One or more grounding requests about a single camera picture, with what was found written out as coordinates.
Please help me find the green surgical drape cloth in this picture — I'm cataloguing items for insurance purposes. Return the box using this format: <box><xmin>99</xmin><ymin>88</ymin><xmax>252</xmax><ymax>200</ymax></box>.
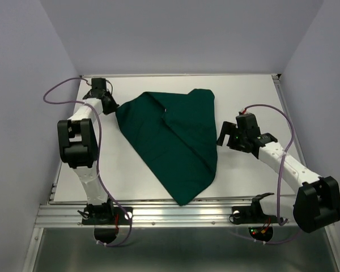
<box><xmin>116</xmin><ymin>89</ymin><xmax>218</xmax><ymax>206</ymax></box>

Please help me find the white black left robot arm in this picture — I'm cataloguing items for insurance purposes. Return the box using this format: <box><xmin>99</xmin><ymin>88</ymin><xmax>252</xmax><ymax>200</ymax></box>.
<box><xmin>57</xmin><ymin>78</ymin><xmax>119</xmax><ymax>225</ymax></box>

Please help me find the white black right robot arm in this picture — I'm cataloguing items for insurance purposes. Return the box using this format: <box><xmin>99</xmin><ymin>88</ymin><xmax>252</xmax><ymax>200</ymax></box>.
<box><xmin>217</xmin><ymin>113</ymin><xmax>340</xmax><ymax>233</ymax></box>

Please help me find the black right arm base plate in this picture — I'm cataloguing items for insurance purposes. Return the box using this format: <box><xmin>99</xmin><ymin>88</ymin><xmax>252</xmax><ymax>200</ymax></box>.
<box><xmin>229</xmin><ymin>206</ymin><xmax>277</xmax><ymax>225</ymax></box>

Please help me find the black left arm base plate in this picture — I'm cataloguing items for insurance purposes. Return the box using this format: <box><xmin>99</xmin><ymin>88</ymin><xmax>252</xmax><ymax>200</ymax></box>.
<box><xmin>81</xmin><ymin>207</ymin><xmax>130</xmax><ymax>226</ymax></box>

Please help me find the aluminium front rail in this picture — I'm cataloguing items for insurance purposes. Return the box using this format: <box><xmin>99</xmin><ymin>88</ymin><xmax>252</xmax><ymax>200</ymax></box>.
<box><xmin>35</xmin><ymin>198</ymin><xmax>335</xmax><ymax>227</ymax></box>

